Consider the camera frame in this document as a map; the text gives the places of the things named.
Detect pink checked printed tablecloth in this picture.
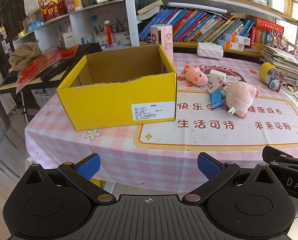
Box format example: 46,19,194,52
24,51,298,194

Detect white quilted pouch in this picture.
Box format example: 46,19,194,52
197,42,224,59

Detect white storage box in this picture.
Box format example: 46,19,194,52
267,0,285,14

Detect thick red dictionary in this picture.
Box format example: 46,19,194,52
255,17,284,32

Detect small grey gadget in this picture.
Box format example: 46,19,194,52
267,77,281,91

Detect row of small dictionaries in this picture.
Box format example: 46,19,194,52
249,27,272,48

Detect yellow cardboard box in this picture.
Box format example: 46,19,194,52
55,44,177,131

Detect pink pig plush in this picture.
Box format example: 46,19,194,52
225,81,261,117

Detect black flat box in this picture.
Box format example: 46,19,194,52
37,59,69,82

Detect red envelope pack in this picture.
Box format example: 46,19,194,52
59,44,81,59

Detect red tassel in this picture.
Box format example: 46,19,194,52
104,20,113,45

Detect wooden bookshelf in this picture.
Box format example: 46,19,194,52
133,0,298,58

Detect black electronic keyboard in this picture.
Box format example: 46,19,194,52
0,42,102,95

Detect yellow tape roll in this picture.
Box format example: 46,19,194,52
259,62,280,85

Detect blue plastic bag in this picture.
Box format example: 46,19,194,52
209,92,227,108

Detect red decorations in plastic bag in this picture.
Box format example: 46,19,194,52
16,50,63,90

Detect small pink chick plush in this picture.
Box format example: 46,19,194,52
181,64,209,87

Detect white light bar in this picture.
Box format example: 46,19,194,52
167,2,228,13

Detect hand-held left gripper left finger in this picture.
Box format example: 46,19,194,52
19,153,116,205

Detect row of leaning colourful books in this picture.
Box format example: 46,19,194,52
139,7,255,43

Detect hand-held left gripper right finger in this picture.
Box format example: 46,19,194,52
182,152,281,205

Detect colourful paper ornament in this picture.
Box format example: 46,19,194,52
270,29,291,49

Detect thick beige books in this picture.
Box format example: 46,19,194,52
136,0,164,20

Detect stack of notebooks and papers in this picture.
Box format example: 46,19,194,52
260,44,298,80

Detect beige scarf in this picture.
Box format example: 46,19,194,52
8,42,42,72

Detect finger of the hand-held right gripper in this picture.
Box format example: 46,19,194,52
278,155,298,167
262,146,298,163

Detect white shelf unit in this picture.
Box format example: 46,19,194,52
12,0,139,52

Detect red fortune god lantern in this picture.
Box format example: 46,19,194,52
37,0,67,22

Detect white adapter with red buttons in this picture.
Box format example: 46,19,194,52
208,78,228,93

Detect white pen cup with pens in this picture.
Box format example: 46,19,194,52
93,25,108,47
113,19,131,47

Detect white charger block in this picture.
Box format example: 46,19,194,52
209,70,226,84

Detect orange and white box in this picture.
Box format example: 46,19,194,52
218,39,245,51
223,33,251,45

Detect pink cartoon canister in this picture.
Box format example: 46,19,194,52
150,24,174,64

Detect dark door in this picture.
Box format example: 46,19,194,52
0,0,27,53

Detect white paper tape ring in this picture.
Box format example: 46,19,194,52
280,82,298,95

